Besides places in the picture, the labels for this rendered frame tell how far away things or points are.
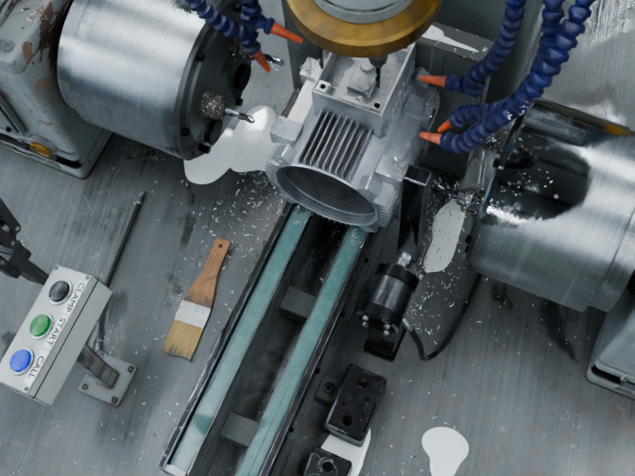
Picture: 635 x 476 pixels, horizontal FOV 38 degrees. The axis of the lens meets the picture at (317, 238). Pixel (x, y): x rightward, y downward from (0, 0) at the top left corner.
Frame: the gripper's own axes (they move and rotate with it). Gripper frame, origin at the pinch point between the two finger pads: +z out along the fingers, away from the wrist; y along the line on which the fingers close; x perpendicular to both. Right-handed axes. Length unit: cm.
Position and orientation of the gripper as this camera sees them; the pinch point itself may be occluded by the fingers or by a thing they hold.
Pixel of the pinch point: (22, 265)
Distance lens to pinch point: 120.4
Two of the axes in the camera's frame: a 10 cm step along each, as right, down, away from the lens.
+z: 3.8, 4.7, 8.0
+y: 4.0, -8.6, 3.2
